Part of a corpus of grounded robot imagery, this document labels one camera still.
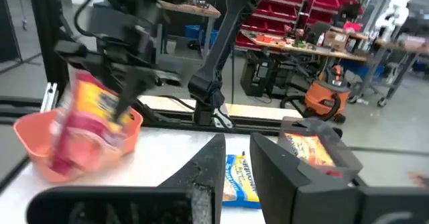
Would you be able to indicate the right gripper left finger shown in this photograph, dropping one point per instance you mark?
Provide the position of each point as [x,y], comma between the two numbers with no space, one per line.
[201,177]

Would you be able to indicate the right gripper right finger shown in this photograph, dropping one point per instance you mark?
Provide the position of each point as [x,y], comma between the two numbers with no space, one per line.
[285,183]

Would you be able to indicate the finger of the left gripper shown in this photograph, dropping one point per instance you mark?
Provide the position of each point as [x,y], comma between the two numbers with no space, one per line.
[129,93]

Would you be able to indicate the blue soy sauce ramen pack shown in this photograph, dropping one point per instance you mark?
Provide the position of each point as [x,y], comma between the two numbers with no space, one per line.
[239,180]

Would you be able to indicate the orange chicken ramen pack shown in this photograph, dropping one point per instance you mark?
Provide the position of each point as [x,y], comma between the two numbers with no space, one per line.
[308,148]

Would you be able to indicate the red beef ramen pack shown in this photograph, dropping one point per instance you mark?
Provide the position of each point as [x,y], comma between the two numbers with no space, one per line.
[87,133]

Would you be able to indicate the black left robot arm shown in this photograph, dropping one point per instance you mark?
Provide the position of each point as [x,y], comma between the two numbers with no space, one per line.
[228,33]

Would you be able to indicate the dark grey translucent bin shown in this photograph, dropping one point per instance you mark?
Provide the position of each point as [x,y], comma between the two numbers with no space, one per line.
[315,125]

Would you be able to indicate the tan wooden board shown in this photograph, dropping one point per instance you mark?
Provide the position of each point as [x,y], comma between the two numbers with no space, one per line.
[254,111]

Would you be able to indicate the blue storage bin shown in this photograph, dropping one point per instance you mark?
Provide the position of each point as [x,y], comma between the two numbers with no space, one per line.
[192,31]
[362,69]

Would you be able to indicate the small wooden top table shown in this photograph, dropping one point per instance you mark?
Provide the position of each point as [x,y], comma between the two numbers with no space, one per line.
[189,7]

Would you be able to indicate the orange shop vacuum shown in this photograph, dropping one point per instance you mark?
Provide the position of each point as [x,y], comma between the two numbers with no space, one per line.
[326,93]

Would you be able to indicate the salmon plastic bin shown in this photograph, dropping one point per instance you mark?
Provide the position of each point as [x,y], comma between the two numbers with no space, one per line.
[30,140]

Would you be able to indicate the white plastic bottle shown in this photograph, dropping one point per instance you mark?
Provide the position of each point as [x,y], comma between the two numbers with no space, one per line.
[320,39]

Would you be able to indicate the cardboard box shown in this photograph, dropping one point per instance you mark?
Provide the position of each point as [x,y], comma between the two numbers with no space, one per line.
[335,39]

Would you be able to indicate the red storage bin rack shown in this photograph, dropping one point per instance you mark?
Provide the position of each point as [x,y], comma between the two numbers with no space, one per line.
[285,2]

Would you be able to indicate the wheeled wooden top workbench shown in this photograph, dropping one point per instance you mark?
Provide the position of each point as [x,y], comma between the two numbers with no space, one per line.
[402,46]

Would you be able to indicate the pink box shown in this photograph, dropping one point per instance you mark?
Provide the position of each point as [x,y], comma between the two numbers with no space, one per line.
[415,43]

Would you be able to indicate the white humanoid robot figure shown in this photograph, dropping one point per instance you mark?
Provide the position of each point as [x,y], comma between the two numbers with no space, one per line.
[395,12]

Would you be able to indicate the black aluminium table frame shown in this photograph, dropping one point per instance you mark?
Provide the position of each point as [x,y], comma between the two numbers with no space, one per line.
[50,33]

